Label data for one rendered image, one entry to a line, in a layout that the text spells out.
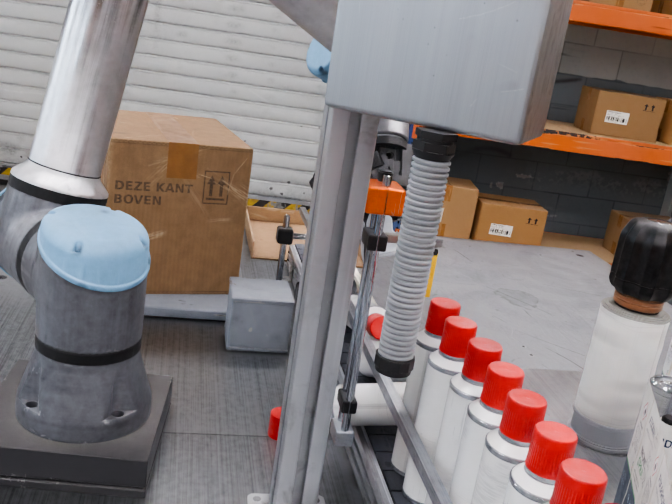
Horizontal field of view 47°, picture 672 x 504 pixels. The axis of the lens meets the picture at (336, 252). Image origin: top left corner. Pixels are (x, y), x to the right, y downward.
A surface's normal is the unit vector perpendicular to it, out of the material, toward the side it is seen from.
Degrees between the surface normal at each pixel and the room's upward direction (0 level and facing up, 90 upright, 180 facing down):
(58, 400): 73
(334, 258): 90
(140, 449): 0
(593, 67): 90
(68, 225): 8
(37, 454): 90
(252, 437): 0
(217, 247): 90
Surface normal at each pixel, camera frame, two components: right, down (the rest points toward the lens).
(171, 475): 0.15, -0.94
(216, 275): 0.35, 0.33
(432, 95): -0.42, 0.21
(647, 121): 0.06, 0.33
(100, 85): 0.55, 0.31
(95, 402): 0.41, 0.04
